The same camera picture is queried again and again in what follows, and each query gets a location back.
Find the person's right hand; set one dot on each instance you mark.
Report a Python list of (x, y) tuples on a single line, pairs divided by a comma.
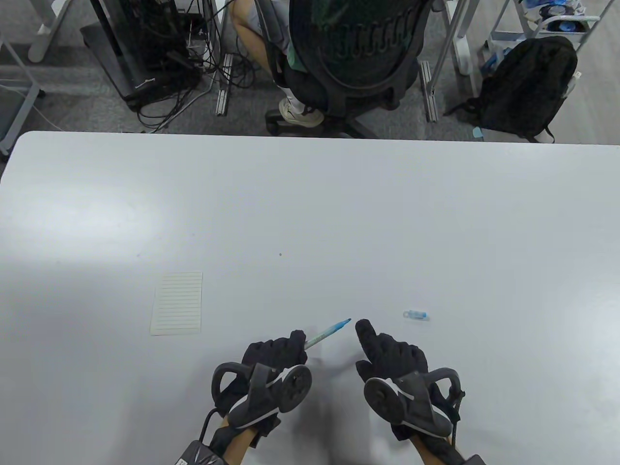
[(392, 356)]

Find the person's left hand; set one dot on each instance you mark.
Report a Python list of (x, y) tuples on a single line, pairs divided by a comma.
[(271, 356)]

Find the translucent blue marker cap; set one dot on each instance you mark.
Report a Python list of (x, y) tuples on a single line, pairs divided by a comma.
[(415, 315)]

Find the pink blue permanent marker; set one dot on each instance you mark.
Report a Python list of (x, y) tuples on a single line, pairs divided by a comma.
[(327, 334)]

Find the white lined letter paper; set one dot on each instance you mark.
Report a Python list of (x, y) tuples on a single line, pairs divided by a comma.
[(177, 302)]

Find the person's left forearm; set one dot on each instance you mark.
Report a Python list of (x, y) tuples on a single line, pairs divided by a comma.
[(237, 448)]

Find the person's right forearm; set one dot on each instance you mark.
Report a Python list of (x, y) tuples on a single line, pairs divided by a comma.
[(436, 453)]

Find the grey left hand tracker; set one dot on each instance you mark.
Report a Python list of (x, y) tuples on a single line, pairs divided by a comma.
[(261, 395)]

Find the grey hand tracker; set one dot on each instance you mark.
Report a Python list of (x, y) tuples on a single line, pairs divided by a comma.
[(261, 395), (411, 402)]

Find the grey right hand tracker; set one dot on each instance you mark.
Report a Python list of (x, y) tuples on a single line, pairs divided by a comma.
[(411, 402)]

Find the blue paper scrap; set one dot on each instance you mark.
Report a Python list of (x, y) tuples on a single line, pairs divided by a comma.
[(478, 133)]

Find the black mesh office chair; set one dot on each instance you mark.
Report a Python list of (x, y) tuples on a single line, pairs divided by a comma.
[(368, 58)]

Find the black backpack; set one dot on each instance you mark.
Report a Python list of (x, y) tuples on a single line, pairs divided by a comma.
[(528, 87)]

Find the white blue plastic bag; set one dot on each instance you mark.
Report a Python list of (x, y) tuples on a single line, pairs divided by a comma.
[(491, 60)]

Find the white desk leg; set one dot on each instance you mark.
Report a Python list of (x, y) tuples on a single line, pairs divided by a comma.
[(46, 34), (462, 48)]

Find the white cart with items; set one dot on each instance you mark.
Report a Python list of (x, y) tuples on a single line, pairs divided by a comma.
[(552, 19)]

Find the aluminium rail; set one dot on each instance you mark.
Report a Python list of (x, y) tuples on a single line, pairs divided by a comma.
[(224, 87), (430, 92)]

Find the grey metal frame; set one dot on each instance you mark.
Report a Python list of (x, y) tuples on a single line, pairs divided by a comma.
[(22, 97)]

